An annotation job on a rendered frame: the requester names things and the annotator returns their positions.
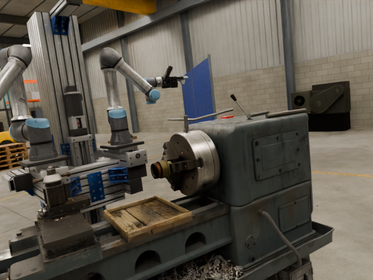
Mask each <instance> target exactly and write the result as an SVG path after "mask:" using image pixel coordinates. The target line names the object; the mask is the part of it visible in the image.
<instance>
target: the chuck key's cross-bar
mask: <svg viewBox="0 0 373 280"><path fill-rule="evenodd" d="M230 111H233V108H231V109H227V110H224V111H220V112H216V113H213V114H209V115H206V116H202V117H198V118H188V121H197V120H200V119H204V118H208V117H212V116H216V115H219V114H222V113H226V112H230ZM167 121H184V119H183V118H168V119H167Z"/></svg>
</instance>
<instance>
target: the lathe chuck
mask: <svg viewBox="0 0 373 280"><path fill-rule="evenodd" d="M189 132H190V133H184V132H183V133H176V134H174V135H172V136H171V138H170V139H171V141H172V143H173V145H174V147H175V149H176V151H177V153H178V155H179V156H182V157H183V159H182V160H181V161H188V160H194V159H198V158H199V157H200V158H201V161H202V164H203V166H202V168H200V167H199V168H193V169H189V170H186V171H185V173H183V174H182V187H181V193H182V194H184V195H186V196H191V195H194V194H197V193H201V192H204V191H207V190H208V189H209V188H210V187H211V185H212V182H213V179H214V161H213V156H212V153H211V150H210V148H209V146H208V144H207V142H206V140H205V139H204V138H203V137H202V136H201V135H200V134H199V133H198V132H195V131H189ZM181 161H177V162H181ZM204 183H208V184H207V185H206V186H205V187H202V185H203V184H204Z"/></svg>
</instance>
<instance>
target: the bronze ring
mask: <svg viewBox="0 0 373 280"><path fill-rule="evenodd" d="M171 163H172V162H171V161H168V162H167V160H165V159H162V160H161V161H157V162H156V163H152V164H151V166H150V170H151V173H152V176H153V178H154V179H158V178H160V179H162V178H169V176H170V174H172V173H173V172H170V167H169V164H171Z"/></svg>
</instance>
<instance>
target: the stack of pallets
mask: <svg viewBox="0 0 373 280"><path fill-rule="evenodd" d="M20 144H21V145H20ZM14 145H16V147H15V146H14ZM8 146H10V147H8ZM22 149H23V151H21V150H22ZM10 151H12V152H10ZM27 151H28V148H27V147H26V143H11V144H5V145H1V146H0V171H5V170H8V169H12V168H17V167H21V166H22V165H21V166H19V165H20V164H18V163H19V161H22V160H23V159H24V160H26V159H28V157H29V156H28V152H27ZM4 152H5V153H4ZM16 154H18V155H16ZM23 154H24V155H23ZM17 159H18V160H17ZM15 166H16V167H15ZM5 168H7V169H5ZM1 169H3V170H1Z"/></svg>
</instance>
